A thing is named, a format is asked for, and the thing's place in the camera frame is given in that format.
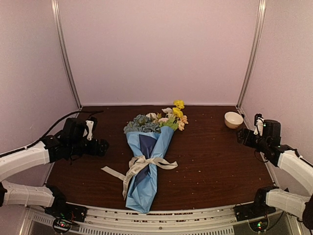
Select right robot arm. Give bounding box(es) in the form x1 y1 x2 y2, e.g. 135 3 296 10
237 115 313 230

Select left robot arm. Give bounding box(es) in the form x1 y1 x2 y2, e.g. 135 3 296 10
0 117 109 217

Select front aluminium rail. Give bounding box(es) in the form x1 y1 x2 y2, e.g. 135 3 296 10
19 203 310 235

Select cream printed ribbon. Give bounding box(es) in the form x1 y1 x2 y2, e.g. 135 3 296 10
101 155 178 200

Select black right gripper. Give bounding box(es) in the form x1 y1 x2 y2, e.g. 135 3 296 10
236 127 268 153

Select white ceramic bowl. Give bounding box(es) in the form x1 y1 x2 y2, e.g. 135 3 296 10
224 112 244 129

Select right aluminium corner post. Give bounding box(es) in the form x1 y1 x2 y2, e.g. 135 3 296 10
236 0 267 110

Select aluminium corner post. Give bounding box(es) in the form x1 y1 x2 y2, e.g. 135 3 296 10
236 0 267 110
51 0 82 109

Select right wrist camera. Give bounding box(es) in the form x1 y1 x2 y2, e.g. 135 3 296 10
254 114 265 136

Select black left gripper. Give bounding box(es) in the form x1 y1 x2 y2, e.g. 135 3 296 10
69 138 109 156

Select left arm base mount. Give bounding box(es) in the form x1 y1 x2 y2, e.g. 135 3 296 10
44 186 88 233

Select blue wrapping paper sheet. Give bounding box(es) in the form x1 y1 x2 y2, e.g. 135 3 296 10
126 126 174 213

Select left aluminium corner post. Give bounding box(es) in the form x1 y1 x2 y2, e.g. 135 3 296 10
51 0 82 109

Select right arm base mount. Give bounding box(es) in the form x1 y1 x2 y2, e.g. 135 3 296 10
233 186 284 234

